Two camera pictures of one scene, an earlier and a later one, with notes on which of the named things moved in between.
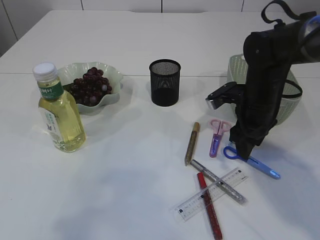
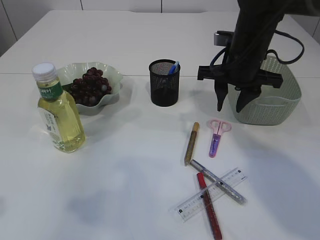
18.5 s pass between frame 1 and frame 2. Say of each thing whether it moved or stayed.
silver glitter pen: stayed
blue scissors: moved
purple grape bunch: stayed
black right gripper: moved
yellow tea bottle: stayed
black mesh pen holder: stayed
